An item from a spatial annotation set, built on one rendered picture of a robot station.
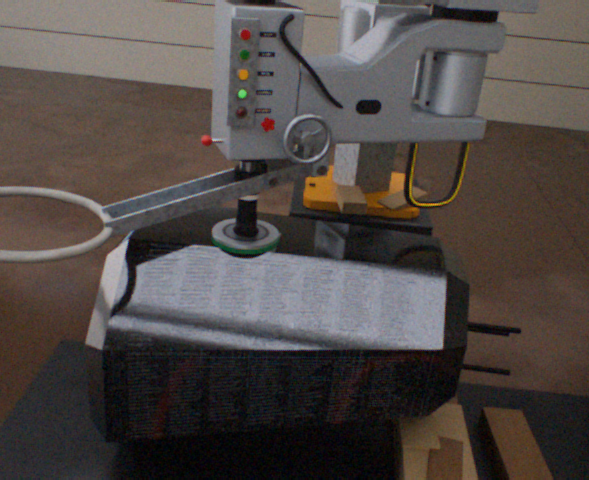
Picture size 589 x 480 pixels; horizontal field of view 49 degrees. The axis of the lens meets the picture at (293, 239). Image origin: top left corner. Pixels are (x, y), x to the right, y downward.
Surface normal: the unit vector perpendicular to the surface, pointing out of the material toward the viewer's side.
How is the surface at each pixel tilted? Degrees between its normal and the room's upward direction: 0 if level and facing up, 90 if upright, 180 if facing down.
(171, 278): 45
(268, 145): 90
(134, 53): 90
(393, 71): 90
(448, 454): 0
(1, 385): 0
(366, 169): 90
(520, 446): 0
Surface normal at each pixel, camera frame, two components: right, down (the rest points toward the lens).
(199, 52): -0.12, 0.41
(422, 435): 0.08, -0.90
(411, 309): 0.02, -0.35
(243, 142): 0.33, 0.42
